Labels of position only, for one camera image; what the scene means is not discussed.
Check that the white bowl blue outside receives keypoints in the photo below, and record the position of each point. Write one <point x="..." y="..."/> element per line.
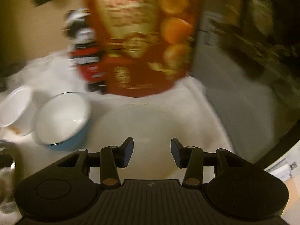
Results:
<point x="62" y="122"/>

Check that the clear glass jar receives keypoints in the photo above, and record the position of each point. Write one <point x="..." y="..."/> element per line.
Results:
<point x="8" y="177"/>

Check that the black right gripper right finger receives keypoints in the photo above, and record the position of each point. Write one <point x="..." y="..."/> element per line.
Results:
<point x="189" y="158"/>

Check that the grey computer case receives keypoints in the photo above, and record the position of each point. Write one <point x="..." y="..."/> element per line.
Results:
<point x="247" y="57"/>

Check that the red quail eggs bag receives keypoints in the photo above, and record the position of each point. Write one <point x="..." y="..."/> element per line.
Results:
<point x="147" y="45"/>

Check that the white textured cloth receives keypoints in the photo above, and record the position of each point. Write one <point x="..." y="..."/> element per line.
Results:
<point x="182" y="112"/>

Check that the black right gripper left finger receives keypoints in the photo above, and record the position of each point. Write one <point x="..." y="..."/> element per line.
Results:
<point x="113" y="157"/>

